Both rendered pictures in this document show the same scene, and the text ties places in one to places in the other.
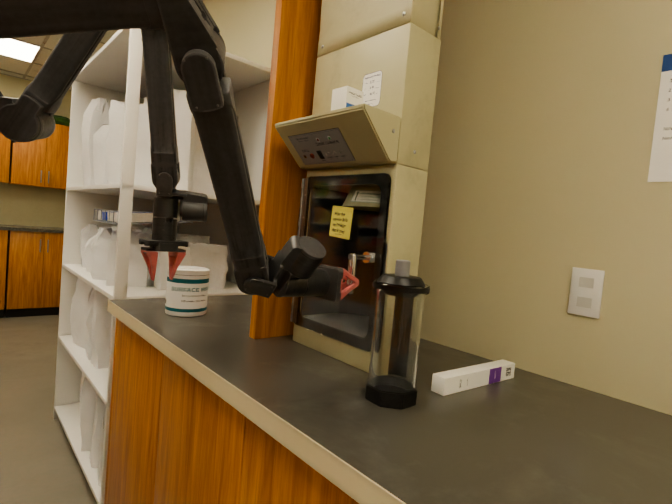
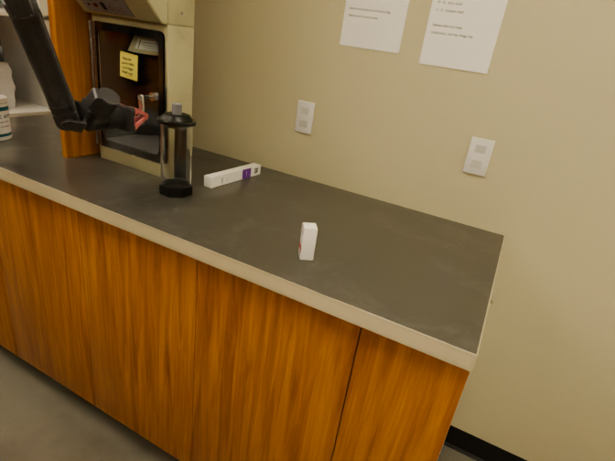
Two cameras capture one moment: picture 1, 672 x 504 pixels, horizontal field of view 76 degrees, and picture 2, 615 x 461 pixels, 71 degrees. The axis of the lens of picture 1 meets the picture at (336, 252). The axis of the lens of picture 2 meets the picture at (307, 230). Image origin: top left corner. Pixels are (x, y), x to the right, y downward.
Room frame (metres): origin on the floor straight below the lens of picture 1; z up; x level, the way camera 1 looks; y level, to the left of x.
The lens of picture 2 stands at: (-0.49, -0.01, 1.43)
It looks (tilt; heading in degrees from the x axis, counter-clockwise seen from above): 24 degrees down; 336
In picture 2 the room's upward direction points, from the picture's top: 8 degrees clockwise
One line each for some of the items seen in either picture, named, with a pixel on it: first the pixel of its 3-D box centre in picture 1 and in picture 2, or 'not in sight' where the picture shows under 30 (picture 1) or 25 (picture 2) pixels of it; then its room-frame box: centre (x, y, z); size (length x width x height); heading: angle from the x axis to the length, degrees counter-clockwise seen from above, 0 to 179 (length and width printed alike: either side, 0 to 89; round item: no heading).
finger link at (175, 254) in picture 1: (166, 261); not in sight; (1.07, 0.42, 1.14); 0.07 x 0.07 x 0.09; 42
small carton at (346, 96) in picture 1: (346, 104); not in sight; (0.98, 0.01, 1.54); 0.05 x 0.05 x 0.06; 42
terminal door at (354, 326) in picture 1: (336, 256); (128, 93); (1.05, 0.00, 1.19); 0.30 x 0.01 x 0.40; 41
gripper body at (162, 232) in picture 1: (164, 232); not in sight; (1.06, 0.43, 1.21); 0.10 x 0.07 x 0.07; 132
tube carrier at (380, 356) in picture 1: (395, 338); (176, 155); (0.81, -0.13, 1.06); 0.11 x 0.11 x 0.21
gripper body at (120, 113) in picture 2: (313, 282); (113, 118); (0.87, 0.04, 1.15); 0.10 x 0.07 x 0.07; 42
